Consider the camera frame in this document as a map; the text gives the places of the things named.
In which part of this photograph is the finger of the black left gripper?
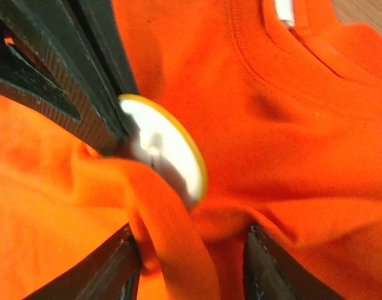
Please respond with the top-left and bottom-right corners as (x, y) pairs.
(64, 1), (139, 139)
(0, 1), (129, 155)

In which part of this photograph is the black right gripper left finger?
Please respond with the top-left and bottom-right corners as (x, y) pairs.
(26, 224), (141, 300)

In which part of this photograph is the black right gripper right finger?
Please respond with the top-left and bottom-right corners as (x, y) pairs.
(243, 223), (343, 300)

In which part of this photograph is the yellow brooch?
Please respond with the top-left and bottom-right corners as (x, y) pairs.
(119, 94), (208, 209)

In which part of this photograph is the orange t-shirt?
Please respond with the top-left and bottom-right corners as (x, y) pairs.
(0, 1), (382, 299)

